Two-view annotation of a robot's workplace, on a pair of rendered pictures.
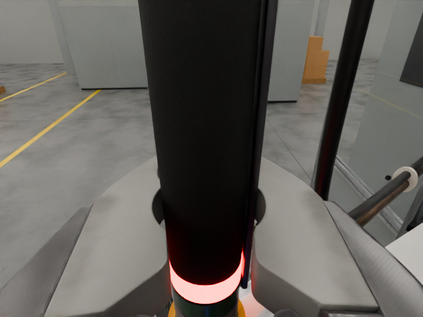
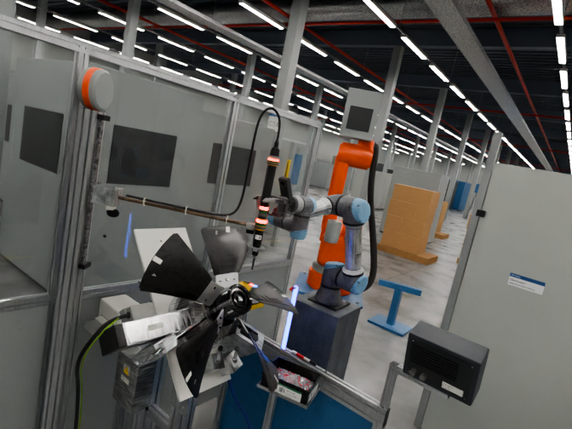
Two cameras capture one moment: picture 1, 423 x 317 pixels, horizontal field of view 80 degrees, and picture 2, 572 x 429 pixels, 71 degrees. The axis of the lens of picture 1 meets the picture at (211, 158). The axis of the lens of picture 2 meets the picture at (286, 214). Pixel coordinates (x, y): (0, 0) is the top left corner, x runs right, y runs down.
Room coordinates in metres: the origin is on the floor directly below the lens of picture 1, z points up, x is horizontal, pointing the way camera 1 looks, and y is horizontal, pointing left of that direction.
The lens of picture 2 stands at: (1.24, 1.04, 1.79)
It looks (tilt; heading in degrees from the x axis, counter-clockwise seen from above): 9 degrees down; 218
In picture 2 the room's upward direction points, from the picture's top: 12 degrees clockwise
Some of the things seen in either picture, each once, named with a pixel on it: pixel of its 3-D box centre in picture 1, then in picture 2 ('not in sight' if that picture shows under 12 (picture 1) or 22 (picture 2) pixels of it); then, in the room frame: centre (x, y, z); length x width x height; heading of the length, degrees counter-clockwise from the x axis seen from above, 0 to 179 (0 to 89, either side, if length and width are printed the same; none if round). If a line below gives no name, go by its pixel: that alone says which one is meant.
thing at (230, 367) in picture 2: not in sight; (228, 363); (0.11, 0.00, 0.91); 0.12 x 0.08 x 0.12; 92
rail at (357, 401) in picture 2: not in sight; (299, 366); (-0.28, 0.09, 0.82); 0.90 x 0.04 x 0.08; 92
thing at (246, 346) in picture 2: not in sight; (240, 338); (0.03, -0.03, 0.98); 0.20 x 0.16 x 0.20; 92
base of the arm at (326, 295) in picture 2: not in sight; (329, 292); (-0.71, -0.09, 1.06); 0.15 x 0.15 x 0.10
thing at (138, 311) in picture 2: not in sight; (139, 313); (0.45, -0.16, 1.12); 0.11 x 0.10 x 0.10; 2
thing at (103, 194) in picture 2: not in sight; (105, 194); (0.46, -0.50, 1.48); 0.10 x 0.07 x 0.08; 127
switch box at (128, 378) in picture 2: not in sight; (134, 378); (0.32, -0.33, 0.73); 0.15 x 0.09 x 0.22; 92
